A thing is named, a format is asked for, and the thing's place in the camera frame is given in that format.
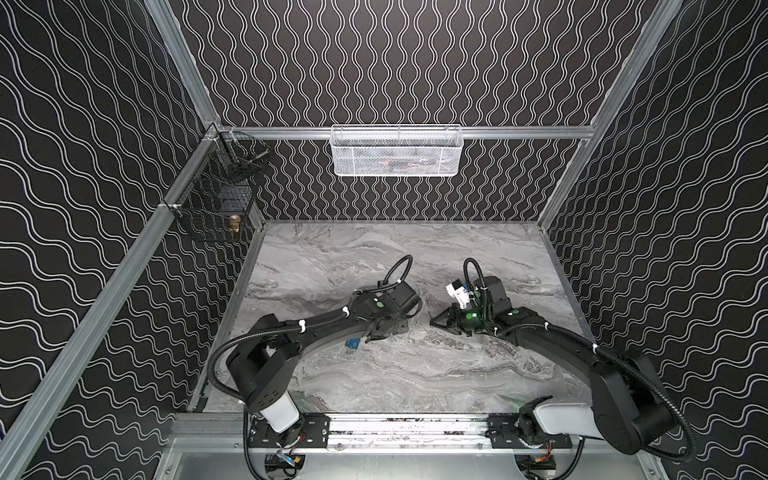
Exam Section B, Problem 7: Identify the brass padlock in basket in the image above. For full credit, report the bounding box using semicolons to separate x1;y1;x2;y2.
229;215;242;236

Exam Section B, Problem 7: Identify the white wire basket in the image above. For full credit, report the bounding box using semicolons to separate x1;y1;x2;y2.
329;124;464;177

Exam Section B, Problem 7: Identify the black wire basket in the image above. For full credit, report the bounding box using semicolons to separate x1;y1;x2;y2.
159;123;271;245

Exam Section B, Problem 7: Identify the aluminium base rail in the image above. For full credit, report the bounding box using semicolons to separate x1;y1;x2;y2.
161;411;655;455

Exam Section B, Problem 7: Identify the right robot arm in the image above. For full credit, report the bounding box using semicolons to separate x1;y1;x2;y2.
430;276;697;462

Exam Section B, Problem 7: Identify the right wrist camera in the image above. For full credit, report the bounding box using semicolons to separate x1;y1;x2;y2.
445;279;473;310

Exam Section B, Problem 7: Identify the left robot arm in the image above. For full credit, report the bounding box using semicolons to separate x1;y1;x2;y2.
206;280;423;434

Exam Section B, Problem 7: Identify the blue padlock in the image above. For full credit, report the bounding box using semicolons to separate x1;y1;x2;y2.
345;338;361;350

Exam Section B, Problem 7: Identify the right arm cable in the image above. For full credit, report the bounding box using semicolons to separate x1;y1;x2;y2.
461;257;698;463

